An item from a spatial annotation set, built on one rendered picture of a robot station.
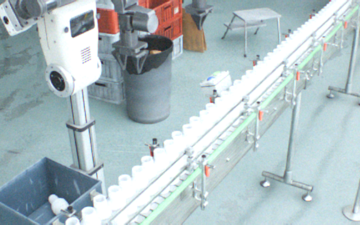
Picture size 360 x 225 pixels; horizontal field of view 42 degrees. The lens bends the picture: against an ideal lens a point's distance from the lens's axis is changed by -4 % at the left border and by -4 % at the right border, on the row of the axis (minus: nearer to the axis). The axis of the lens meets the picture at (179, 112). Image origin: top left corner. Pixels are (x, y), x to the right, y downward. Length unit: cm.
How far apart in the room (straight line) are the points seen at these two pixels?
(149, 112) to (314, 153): 135
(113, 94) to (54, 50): 234
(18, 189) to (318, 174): 222
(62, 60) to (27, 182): 51
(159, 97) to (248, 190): 112
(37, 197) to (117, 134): 193
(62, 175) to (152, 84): 194
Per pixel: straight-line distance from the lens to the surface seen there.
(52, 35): 199
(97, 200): 145
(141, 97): 387
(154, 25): 150
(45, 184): 209
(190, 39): 534
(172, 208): 171
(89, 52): 208
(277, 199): 325
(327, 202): 329
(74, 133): 226
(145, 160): 159
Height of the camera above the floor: 206
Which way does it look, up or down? 30 degrees down
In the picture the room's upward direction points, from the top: 1 degrees counter-clockwise
